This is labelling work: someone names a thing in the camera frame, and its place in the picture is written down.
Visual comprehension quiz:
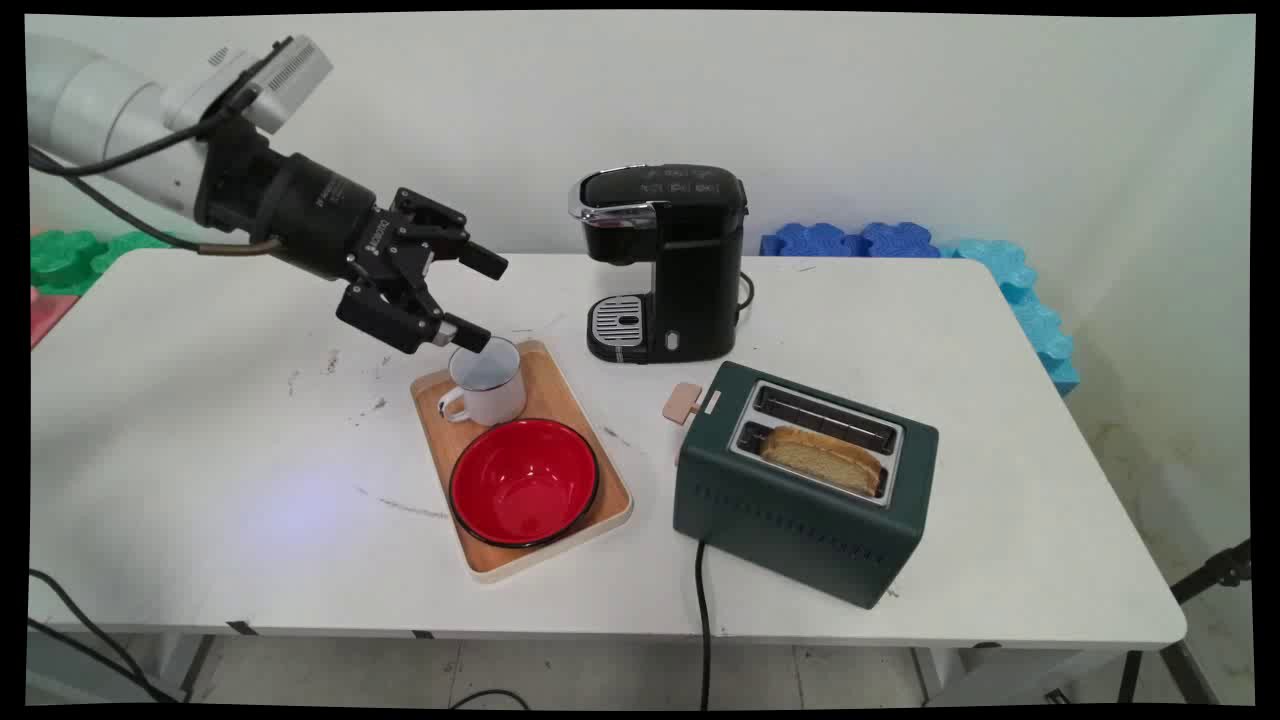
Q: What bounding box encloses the black toaster power cable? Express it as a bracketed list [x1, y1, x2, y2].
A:
[694, 540, 713, 711]

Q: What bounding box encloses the white enamel mug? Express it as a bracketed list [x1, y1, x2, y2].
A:
[438, 337, 528, 428]

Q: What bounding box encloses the black floor cable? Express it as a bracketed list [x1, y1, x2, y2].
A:
[448, 688, 531, 711]
[28, 618, 186, 704]
[28, 568, 161, 701]

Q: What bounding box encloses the blue foam mat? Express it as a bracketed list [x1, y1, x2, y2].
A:
[760, 222, 943, 259]

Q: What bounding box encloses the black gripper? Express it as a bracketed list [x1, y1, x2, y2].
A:
[195, 118, 509, 356]

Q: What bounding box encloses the black cable with brass end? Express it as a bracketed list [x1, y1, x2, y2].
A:
[28, 150, 284, 257]

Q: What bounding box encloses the black coffee machine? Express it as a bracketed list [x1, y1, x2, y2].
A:
[568, 163, 749, 365]

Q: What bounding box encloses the green foam mat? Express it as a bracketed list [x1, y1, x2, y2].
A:
[30, 230, 177, 297]

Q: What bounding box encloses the pink toaster lever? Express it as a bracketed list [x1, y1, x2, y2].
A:
[662, 382, 705, 426]

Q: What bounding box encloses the black camera cable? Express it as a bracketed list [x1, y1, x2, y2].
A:
[28, 88, 263, 179]

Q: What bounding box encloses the wooden serving tray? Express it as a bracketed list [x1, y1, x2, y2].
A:
[410, 340, 634, 585]

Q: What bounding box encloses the cyan foam mat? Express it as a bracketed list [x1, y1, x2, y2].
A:
[940, 238, 1081, 398]

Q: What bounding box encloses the grey table leg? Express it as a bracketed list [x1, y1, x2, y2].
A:
[150, 633, 227, 703]
[910, 648, 963, 703]

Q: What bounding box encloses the red bowl with black rim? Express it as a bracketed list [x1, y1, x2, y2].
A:
[448, 418, 601, 549]

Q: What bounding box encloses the black tripod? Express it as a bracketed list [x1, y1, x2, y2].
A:
[1118, 538, 1253, 706]

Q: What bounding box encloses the toasted bread slice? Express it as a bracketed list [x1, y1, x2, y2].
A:
[760, 425, 885, 498]

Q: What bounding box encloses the pink foam mat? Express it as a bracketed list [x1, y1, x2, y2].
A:
[30, 288, 79, 349]

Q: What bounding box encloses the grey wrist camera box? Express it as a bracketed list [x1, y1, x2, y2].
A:
[163, 35, 334, 136]

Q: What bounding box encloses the dark green toaster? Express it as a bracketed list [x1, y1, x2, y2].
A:
[672, 360, 941, 611]

